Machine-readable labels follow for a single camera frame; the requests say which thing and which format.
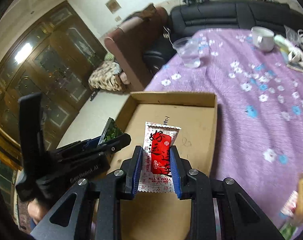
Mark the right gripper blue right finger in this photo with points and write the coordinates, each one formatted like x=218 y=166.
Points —
x=179 y=172

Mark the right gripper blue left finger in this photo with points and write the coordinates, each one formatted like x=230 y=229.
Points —
x=132 y=167

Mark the white red snack packet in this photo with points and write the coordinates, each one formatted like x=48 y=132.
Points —
x=155 y=174

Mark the green snack packet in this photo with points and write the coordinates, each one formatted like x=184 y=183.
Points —
x=110 y=131

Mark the person's left hand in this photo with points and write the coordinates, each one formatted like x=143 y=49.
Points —
x=37 y=210

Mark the shallow cardboard box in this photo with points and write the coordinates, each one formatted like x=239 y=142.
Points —
x=155 y=121

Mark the purple floral tablecloth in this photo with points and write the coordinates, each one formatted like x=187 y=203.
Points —
x=259 y=140

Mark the patterned blanket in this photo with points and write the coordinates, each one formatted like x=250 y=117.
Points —
x=106 y=77

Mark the wooden glass cabinet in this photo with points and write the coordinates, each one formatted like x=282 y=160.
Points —
x=54 y=57

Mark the clear plastic cup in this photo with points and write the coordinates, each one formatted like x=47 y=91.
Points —
x=188 y=50

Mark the brown armchair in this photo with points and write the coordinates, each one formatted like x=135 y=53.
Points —
x=139 y=46

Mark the black leather sofa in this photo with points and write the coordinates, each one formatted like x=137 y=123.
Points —
x=186 y=20

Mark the white ceramic mug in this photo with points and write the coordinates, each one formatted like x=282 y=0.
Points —
x=262 y=38

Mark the white cloth gloves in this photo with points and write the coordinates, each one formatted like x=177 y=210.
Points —
x=294 y=55

